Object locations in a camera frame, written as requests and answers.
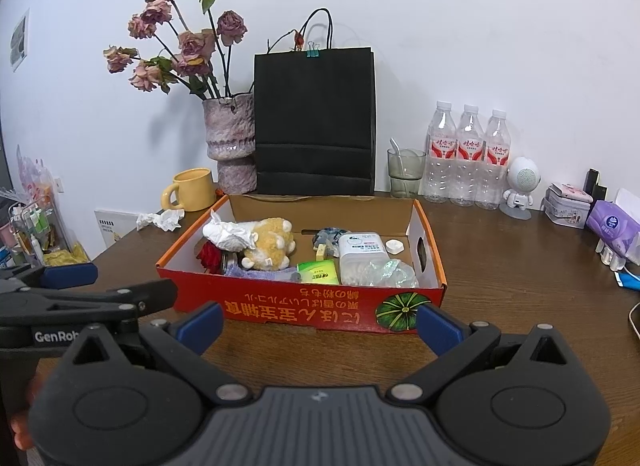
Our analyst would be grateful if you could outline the person's left hand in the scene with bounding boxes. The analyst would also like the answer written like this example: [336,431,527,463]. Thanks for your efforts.
[9,375,43,453]

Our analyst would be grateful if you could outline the lavender fuzzy cloth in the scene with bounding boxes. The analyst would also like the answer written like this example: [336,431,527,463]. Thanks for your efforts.
[225,266,297,281]

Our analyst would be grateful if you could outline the dried pink rose bouquet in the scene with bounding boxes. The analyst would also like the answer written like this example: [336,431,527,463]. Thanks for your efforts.
[103,0,248,100]

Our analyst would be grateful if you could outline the pale clear plastic bag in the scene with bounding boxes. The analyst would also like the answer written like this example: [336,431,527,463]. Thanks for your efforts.
[360,258,420,289]

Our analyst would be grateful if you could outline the small white bottles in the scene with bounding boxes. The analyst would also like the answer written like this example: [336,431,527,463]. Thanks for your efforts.
[595,238,626,269]

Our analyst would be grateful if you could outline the clear cotton swab container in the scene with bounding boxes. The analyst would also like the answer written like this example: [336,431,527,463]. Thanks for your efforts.
[339,232,392,287]

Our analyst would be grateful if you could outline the rack of colourful packets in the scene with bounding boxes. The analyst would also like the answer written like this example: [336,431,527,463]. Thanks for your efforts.
[0,146,91,269]

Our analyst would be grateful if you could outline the red label water bottle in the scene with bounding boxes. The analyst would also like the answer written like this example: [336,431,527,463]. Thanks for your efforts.
[425,100,458,204]
[477,109,511,211]
[452,104,485,207]

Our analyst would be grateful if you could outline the white tissue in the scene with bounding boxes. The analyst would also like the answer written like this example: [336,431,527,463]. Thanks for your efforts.
[202,211,257,251]
[136,210,185,233]

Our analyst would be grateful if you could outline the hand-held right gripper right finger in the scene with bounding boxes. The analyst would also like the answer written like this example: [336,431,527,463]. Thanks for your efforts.
[385,303,583,409]

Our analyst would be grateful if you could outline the grey tin box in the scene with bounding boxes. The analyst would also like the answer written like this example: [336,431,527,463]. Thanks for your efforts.
[542,188,593,229]

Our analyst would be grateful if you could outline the black rectangular object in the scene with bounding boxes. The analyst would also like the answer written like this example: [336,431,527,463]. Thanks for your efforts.
[584,169,608,201]

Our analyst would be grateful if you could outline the white robot speaker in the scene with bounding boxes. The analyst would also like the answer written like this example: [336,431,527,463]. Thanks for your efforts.
[500,157,543,220]

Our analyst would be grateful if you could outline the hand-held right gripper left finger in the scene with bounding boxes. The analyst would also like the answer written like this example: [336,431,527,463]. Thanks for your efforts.
[60,302,253,409]

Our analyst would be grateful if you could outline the yellow mug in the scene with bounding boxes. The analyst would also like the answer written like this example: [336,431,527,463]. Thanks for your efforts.
[161,168,215,213]

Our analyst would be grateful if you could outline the white card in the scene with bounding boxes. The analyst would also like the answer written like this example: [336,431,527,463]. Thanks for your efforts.
[95,208,141,249]

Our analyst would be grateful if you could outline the clear glass cup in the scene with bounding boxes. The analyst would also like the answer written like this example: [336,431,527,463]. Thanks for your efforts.
[387,148,427,198]

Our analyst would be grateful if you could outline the purple tissue pack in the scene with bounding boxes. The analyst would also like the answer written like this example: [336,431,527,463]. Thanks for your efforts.
[586,200,640,264]

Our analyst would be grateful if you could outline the orange cardboard box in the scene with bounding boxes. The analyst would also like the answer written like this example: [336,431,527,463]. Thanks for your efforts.
[156,193,447,335]

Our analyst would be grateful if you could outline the yellow white plush toy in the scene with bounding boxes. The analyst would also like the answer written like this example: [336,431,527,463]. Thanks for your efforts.
[239,217,299,271]

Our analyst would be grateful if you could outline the wall paper note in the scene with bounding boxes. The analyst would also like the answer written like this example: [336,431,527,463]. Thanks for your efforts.
[10,8,31,71]

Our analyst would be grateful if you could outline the pink white small device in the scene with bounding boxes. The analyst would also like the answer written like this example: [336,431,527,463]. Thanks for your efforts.
[547,183,593,203]

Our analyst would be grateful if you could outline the mottled pink ceramic vase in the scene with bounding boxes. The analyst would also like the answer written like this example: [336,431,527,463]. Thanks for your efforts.
[201,93,257,195]

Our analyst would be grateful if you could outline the white spoon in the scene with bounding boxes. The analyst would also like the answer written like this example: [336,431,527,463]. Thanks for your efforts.
[389,138,408,177]

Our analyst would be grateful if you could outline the blue patterned pouch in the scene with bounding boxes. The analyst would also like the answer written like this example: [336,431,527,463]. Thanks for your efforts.
[312,227,351,251]

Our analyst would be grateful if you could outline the green tissue pack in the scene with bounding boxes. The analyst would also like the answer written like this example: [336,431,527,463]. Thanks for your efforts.
[296,261,338,285]

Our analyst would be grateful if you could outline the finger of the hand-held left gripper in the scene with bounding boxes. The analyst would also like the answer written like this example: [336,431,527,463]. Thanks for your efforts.
[0,280,178,321]
[0,262,99,294]

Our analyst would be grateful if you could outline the black paper bag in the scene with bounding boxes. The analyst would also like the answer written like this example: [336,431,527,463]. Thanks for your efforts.
[254,8,377,197]

